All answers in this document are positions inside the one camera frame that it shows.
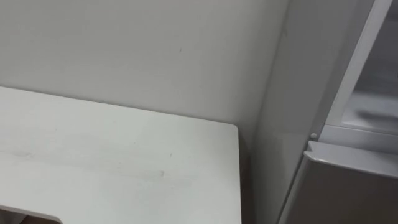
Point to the white desk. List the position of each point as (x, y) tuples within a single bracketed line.
[(118, 161)]

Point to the grey fridge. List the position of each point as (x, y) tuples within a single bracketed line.
[(311, 93)]

